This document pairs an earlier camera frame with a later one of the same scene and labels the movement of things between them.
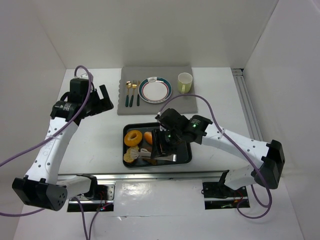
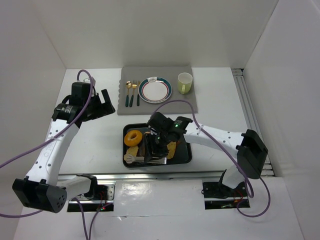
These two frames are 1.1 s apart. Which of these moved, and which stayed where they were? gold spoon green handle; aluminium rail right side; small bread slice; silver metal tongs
Moved: silver metal tongs
Stayed: small bread slice; aluminium rail right side; gold spoon green handle
